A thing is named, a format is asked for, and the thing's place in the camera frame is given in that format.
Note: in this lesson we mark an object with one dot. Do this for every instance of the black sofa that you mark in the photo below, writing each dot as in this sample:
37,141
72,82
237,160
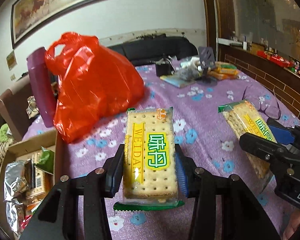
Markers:
152,50

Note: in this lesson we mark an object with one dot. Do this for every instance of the green yellow biscuit packet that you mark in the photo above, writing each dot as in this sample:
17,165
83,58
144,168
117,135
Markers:
242,120
150,155

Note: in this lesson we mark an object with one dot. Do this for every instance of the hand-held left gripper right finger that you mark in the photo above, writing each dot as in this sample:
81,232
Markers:
181,177

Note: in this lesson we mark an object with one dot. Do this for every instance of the pile of mixed snack packets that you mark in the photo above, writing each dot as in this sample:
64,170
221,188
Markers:
35,180

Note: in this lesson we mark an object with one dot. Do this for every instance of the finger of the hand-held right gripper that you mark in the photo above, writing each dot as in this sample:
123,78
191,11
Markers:
255,145
280,132

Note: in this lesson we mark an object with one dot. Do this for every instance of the small black device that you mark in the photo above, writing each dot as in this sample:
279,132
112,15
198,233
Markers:
162,69

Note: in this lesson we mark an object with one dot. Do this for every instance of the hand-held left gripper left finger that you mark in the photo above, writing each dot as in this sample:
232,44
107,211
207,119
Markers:
115,177

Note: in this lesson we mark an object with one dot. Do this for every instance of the wooden sideboard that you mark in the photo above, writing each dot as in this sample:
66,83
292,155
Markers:
265,77

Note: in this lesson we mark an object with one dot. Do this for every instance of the green topped biscuit roll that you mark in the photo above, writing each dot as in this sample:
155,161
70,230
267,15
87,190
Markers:
226,66

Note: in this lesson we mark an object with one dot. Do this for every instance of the white small box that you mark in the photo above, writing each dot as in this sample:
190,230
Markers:
245,45

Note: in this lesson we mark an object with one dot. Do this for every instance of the framed painting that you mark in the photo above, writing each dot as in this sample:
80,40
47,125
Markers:
52,2

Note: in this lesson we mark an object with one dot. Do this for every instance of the white lumpy object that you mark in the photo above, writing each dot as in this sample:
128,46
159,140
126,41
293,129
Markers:
192,61

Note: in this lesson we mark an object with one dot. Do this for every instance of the cardboard box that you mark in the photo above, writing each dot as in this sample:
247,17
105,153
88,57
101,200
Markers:
32,145

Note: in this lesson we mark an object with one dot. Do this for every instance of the green pea snack packet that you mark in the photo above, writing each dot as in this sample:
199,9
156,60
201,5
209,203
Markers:
46,160

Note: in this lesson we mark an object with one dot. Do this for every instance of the pink armchair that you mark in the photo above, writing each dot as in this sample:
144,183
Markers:
12,110

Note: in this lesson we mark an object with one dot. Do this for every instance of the yellow wall card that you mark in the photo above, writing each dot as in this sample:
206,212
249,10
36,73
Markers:
11,60

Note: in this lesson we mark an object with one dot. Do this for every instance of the purple frame glasses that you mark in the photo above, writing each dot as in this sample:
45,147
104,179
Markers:
271,110

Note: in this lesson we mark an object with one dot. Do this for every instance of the red toy box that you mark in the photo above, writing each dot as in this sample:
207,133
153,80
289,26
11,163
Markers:
272,57

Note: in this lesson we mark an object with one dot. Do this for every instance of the person's right forearm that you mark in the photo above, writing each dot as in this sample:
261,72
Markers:
295,225

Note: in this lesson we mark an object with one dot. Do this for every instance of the purple floral tablecloth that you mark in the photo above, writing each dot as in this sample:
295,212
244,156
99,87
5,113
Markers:
210,120

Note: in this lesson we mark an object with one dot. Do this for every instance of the purple bottle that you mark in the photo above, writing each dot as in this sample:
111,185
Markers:
40,87

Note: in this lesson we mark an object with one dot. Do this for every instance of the blue booklet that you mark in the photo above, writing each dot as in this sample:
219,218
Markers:
175,81

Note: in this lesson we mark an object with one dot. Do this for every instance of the green cloth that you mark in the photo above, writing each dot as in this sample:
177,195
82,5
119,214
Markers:
3,133

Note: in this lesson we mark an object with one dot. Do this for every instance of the small silver foil packet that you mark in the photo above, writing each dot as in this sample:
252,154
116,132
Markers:
11,217

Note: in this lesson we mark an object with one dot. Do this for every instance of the grey phone stand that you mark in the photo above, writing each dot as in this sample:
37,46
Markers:
206,55

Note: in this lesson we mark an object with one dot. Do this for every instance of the red plastic bag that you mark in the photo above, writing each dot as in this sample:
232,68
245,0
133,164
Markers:
90,87

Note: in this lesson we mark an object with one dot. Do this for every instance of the large silver foil packet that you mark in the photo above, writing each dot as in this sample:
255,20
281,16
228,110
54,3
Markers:
15,177

